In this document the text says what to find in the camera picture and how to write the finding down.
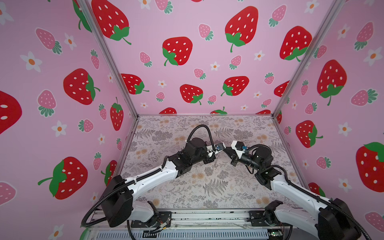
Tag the aluminium corner post left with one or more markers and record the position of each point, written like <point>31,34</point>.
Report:
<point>90,17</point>

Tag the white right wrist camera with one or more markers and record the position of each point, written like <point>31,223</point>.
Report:
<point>239,148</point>

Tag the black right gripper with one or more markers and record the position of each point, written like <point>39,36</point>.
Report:
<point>234,157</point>

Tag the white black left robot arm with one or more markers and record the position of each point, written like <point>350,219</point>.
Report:
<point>120,194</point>

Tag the perforated grey cable duct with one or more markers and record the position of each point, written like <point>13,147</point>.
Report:
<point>214,234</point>

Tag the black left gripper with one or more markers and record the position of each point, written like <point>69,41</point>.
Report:
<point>208,160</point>

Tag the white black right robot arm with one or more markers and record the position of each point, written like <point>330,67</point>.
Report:
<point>339,222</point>

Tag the aluminium corner post right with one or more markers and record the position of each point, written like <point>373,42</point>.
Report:
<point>324,27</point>

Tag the aluminium corner post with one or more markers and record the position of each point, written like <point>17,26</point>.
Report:
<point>324,27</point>
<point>90,17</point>

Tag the aluminium front rail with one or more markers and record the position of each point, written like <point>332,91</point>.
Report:
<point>210,219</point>

